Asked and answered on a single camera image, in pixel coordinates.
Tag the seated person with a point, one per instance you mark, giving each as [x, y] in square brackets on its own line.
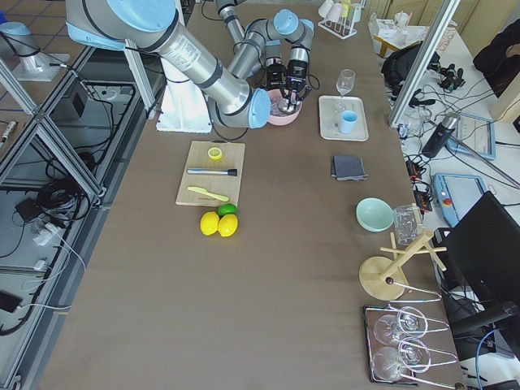
[499, 61]

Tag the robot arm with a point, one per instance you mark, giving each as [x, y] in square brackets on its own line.
[250, 44]
[155, 27]

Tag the yellow lemon lower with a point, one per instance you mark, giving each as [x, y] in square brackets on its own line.
[227, 225]

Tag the grey folded cloth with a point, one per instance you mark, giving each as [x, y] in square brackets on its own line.
[346, 167]

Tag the bamboo cutting board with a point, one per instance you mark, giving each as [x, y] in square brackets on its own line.
[233, 157]

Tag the black monitor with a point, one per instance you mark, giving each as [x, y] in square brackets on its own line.
[484, 247]

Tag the yellow plastic knife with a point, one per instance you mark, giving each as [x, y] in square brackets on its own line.
[207, 193]

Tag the cream serving tray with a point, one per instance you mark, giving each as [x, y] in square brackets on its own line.
[329, 119]

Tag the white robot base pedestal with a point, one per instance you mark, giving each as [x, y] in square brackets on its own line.
[183, 107]

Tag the clear wine glass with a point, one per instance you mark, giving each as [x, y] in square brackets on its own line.
[344, 85]

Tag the green lime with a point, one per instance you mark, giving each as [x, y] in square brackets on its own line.
[226, 209]

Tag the blue teach pendant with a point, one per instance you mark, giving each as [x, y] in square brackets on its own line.
[456, 194]
[478, 133]

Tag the black thermos bottle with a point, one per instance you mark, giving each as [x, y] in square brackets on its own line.
[441, 134]

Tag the wooden glass stand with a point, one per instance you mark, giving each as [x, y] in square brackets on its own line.
[383, 278]

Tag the blue cup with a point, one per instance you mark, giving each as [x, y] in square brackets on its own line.
[348, 120]

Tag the half lemon slice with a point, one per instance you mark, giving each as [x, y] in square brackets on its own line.
[215, 153]

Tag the white cup rack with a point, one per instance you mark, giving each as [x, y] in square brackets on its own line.
[340, 17]

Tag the yellow lemon upper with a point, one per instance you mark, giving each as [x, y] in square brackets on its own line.
[209, 223]

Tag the hanging wine glass rack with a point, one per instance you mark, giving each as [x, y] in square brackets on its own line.
[397, 354]

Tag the pink bowl of ice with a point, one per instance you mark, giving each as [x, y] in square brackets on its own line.
[277, 118]

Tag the mint green bowl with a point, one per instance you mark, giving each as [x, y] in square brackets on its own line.
[374, 214]

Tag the steel ice scoop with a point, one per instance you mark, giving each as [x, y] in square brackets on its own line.
[289, 111]

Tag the yellow lemon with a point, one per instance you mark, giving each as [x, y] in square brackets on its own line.
[227, 225]
[209, 223]

